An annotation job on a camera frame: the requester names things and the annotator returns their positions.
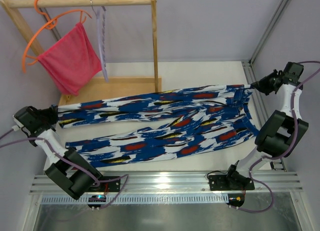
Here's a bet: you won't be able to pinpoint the blue patterned trousers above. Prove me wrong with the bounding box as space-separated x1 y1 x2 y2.
57 84 259 168

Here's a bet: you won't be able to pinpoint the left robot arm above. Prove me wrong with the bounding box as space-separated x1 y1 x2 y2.
13 105 103 200

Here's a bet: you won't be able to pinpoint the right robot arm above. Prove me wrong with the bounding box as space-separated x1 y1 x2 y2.
226 62 309 190

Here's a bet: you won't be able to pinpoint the orange plastic hanger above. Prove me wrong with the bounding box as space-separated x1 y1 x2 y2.
21 0 92 74

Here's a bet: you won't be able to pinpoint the lilac plastic hanger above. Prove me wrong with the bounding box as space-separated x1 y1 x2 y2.
90 0 109 82

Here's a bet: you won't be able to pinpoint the wooden clothes rack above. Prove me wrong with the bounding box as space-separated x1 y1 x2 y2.
0 0 162 105

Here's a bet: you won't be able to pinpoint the pink cloth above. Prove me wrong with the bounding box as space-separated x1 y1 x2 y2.
37 22 102 96

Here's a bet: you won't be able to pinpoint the aluminium corner frame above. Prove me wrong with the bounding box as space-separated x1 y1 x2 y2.
241 0 298 172

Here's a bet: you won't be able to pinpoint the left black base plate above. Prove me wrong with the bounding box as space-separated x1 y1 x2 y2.
87 176 121 193

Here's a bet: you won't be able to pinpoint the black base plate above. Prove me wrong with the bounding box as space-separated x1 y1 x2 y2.
207 174 255 191
87 176 121 193

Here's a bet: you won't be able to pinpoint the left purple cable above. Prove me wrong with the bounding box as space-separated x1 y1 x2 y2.
0 127 130 212

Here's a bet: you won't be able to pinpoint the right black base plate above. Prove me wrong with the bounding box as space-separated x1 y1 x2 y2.
207 174 255 191

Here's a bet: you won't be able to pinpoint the aluminium mounting rail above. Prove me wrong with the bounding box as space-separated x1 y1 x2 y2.
29 170 303 195

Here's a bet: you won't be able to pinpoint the slotted cable duct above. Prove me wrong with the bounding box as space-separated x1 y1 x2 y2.
40 193 229 205

